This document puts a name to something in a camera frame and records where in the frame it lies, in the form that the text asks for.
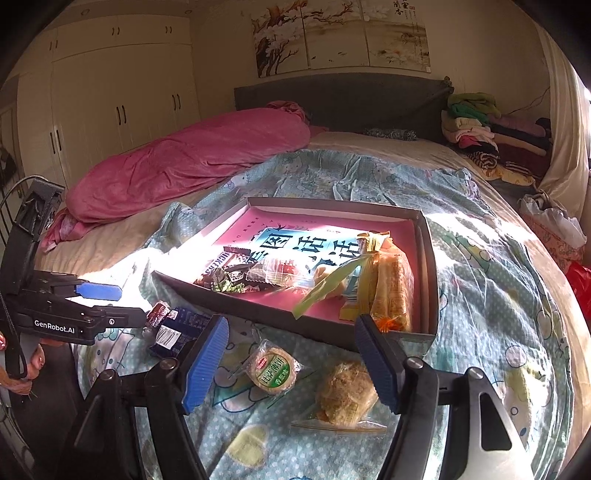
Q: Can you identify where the grey cardboard box pink bottom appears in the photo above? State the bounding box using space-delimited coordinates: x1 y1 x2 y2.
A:
151 196 439 354

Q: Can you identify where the dark patterned pillow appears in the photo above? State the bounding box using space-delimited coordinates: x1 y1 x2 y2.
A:
362 127 419 141

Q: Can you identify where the dark grey headboard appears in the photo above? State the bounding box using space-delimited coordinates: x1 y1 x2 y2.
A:
234 76 455 146

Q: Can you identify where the orange snack packet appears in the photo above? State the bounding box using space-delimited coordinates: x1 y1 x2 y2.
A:
369 249 414 333

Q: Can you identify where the printed cartoon blanket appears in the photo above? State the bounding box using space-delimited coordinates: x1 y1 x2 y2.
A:
74 150 578 480

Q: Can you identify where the red plastic bag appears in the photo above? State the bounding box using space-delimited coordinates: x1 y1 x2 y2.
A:
566 262 591 315

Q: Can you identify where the green black candy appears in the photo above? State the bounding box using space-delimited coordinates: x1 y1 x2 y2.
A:
210 270 247 295

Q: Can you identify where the red striped candy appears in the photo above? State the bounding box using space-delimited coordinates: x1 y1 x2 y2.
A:
145 300 178 328

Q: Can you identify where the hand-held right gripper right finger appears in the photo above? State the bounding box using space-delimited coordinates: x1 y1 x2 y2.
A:
355 314 536 480

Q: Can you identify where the red clear candy packet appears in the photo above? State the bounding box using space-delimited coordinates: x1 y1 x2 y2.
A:
247 258 315 289

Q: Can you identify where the pile of folded clothes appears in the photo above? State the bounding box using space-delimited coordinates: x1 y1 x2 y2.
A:
441 92 552 178

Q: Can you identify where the cream wardrobe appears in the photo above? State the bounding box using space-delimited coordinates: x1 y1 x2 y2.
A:
0 7 201 195

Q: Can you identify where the meat floss pastry clear packet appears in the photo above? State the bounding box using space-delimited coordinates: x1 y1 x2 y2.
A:
291 360 389 437

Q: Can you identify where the yellow printed pillow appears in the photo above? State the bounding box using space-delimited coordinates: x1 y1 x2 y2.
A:
480 164 539 185

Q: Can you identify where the floral wall painting panel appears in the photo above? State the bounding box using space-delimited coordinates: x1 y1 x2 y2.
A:
300 0 372 71
360 0 431 75
250 4 310 78

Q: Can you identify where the cream curtain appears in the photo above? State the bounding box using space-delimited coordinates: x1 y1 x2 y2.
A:
536 23 591 210

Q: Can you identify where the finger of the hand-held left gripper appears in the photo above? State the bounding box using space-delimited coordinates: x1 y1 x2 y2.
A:
69 277 124 303
90 306 147 330

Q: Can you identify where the round pastry green label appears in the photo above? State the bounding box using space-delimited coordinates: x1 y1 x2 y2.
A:
231 339 305 398

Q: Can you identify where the pink blanket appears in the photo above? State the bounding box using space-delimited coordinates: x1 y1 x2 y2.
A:
39 100 311 252

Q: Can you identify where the white plastic bag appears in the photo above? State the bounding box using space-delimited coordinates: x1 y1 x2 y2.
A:
517 193 587 250

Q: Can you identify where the long yellow snack packet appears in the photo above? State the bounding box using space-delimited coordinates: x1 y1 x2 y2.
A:
339 231 393 321

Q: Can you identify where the brown chocolate bar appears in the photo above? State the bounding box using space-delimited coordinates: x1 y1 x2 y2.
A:
194 247 252 284

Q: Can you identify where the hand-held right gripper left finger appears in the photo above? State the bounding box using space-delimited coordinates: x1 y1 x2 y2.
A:
55 314 230 480

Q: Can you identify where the green snack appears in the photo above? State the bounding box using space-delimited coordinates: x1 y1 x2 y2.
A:
292 251 370 319

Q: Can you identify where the person's left hand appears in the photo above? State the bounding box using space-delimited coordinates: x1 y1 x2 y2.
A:
21 342 47 384

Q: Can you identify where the bed with beige sheet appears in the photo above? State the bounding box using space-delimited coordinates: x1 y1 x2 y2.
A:
28 131 591 480

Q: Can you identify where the dark blue snack packet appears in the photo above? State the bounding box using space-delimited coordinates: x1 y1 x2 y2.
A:
148 307 213 358

